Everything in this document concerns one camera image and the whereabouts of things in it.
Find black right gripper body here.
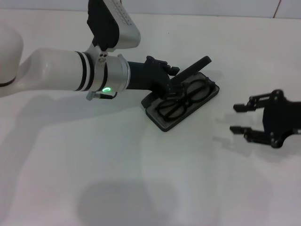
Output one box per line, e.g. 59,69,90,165
262,89,301,149

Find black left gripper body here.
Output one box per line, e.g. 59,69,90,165
127,56,171,97

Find black glasses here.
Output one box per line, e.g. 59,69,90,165
156,79,216,122

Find black glasses case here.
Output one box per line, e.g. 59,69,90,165
140,56,221,133

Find black cable with silver plug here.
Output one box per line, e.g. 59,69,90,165
86,91,118,101

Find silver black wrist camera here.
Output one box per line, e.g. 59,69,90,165
86,0,142,52

